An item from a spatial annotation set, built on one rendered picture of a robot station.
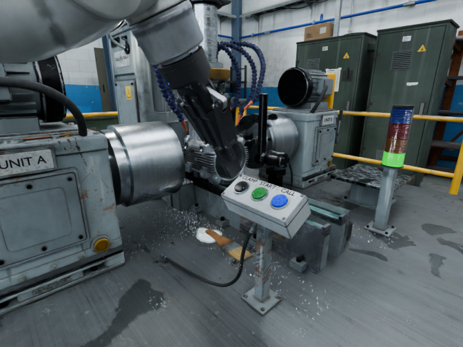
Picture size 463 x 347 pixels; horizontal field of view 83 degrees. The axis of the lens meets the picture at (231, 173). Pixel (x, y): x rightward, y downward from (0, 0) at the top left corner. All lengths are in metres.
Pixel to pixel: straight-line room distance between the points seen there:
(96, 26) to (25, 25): 0.05
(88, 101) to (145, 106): 4.98
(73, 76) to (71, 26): 5.77
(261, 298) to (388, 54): 3.57
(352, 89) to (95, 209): 3.69
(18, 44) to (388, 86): 3.80
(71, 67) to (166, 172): 5.33
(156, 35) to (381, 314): 0.68
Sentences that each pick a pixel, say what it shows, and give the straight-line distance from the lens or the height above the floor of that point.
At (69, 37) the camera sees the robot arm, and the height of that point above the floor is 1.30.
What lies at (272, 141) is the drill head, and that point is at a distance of 1.10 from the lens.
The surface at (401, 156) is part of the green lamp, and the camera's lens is 0.97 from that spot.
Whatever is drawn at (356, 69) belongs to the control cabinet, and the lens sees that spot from 4.05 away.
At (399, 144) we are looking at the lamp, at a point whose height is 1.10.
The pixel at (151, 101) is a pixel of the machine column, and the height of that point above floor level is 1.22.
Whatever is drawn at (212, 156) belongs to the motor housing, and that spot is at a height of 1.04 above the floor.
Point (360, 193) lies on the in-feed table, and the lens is 1.25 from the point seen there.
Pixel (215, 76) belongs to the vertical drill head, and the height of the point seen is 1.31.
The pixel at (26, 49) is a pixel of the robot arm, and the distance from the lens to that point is 0.26.
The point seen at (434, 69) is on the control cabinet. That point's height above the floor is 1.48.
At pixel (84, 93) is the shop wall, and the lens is 6.06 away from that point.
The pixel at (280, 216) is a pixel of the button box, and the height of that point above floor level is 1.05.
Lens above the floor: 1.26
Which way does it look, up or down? 17 degrees down
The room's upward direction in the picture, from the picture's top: straight up
